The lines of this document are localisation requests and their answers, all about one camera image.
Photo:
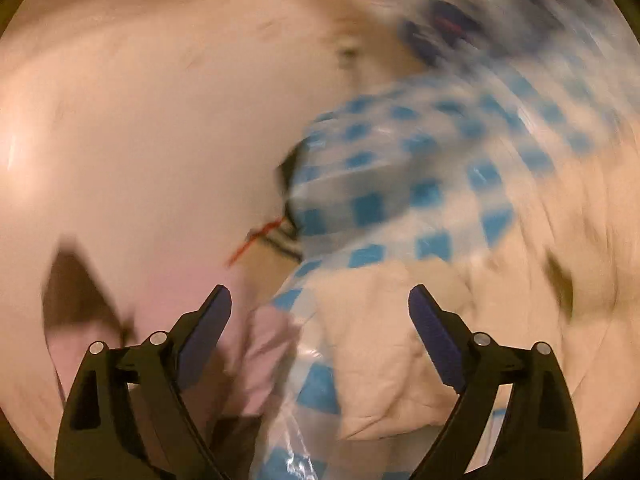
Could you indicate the blue white checkered bed sheet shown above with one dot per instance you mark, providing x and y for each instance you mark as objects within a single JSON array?
[{"x": 567, "y": 265}]

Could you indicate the cream quilted down jacket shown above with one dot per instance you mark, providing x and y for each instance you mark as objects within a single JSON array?
[{"x": 385, "y": 382}]

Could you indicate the pink brown garment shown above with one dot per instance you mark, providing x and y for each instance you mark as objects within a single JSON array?
[{"x": 229, "y": 401}]

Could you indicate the clear checkered storage bag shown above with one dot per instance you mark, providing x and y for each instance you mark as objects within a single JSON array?
[{"x": 411, "y": 172}]

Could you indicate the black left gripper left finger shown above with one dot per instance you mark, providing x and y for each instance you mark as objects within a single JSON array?
[{"x": 99, "y": 437}]

